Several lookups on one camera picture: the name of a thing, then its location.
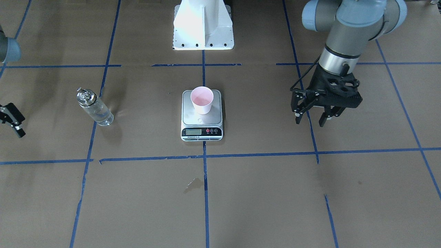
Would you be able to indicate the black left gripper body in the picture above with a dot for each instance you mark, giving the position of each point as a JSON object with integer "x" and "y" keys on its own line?
{"x": 299, "y": 102}

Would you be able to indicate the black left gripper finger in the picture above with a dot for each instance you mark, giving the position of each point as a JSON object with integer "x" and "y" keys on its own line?
{"x": 329, "y": 112}
{"x": 302, "y": 101}

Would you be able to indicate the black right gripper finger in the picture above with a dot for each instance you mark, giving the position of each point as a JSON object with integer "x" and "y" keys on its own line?
{"x": 9, "y": 114}

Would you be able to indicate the clear glass sauce bottle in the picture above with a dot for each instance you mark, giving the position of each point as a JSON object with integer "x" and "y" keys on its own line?
{"x": 94, "y": 107}

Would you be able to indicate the pink paper cup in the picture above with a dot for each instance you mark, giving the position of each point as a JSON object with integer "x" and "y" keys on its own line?
{"x": 202, "y": 98}

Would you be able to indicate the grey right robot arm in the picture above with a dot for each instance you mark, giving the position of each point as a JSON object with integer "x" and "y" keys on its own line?
{"x": 9, "y": 49}

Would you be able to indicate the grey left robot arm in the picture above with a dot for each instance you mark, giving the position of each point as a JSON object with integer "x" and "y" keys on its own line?
{"x": 351, "y": 24}

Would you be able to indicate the white digital kitchen scale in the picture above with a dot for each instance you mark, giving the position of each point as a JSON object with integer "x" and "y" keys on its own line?
{"x": 201, "y": 127}

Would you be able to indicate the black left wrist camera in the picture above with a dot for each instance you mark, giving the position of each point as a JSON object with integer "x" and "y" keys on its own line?
{"x": 332, "y": 99}

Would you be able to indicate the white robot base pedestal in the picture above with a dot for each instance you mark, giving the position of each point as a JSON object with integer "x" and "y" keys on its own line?
{"x": 203, "y": 25}

